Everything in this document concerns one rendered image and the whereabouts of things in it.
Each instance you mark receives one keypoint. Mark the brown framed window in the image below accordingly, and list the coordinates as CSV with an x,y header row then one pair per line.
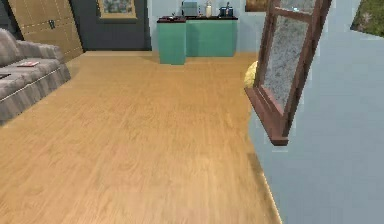
x,y
283,66

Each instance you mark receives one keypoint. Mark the teal counter with dark top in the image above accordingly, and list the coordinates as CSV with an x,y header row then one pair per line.
x,y
196,39

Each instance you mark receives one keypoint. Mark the white bottle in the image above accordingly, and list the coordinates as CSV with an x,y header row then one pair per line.
x,y
208,9

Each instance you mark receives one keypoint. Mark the grey toaster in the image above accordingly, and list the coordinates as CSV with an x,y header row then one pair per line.
x,y
190,9

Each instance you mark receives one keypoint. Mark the grey striped sofa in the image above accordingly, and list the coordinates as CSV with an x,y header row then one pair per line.
x,y
23,80

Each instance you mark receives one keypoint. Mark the brown framed picture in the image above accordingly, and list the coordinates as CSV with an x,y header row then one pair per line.
x,y
256,5

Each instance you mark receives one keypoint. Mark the tan wooden room door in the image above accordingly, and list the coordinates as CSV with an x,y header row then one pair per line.
x,y
46,28

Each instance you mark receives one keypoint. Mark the gold framed picture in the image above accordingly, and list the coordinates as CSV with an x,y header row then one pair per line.
x,y
117,8

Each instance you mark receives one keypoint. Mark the yellow round object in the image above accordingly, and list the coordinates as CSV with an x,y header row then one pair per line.
x,y
250,75

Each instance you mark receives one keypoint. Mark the red book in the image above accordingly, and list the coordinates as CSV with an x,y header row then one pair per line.
x,y
28,64

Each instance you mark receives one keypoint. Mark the green framed picture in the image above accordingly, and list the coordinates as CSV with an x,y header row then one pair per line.
x,y
369,16

